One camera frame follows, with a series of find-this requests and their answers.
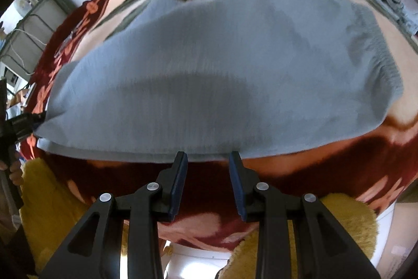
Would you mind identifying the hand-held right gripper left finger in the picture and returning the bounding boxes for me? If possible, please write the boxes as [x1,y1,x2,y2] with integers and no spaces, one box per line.
[39,151,189,279]

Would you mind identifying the grey metal cabinet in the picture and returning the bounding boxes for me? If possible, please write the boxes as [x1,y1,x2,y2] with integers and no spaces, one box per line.
[0,0,79,79]

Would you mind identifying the light blue pants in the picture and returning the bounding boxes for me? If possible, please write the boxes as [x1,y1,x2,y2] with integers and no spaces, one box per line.
[33,0,404,164]

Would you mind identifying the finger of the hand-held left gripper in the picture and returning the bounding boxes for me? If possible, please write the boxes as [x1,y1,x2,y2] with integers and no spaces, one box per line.
[18,112,45,136]

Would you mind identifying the white cable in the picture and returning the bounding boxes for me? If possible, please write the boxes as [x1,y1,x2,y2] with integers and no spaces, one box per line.
[9,28,47,75]

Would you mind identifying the person's left hand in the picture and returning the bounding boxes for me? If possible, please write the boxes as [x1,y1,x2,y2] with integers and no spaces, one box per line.
[0,159,24,186]

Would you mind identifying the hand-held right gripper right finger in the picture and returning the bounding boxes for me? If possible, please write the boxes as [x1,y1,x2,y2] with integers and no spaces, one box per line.
[229,151,381,279]

